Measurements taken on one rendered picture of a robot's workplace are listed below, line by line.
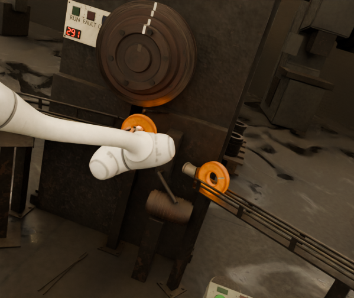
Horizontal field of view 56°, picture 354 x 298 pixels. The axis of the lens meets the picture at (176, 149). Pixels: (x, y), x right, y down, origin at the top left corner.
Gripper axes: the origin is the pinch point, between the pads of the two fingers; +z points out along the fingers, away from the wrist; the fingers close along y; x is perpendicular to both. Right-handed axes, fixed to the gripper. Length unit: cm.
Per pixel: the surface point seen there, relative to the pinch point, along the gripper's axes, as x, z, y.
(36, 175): -88, 54, -78
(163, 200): -32.3, 1.3, 19.5
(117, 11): 41, 19, -27
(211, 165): -7.9, 5.5, 35.1
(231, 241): -87, 62, 68
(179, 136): -5.3, 17.5, 15.9
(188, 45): 36.9, 19.2, 8.0
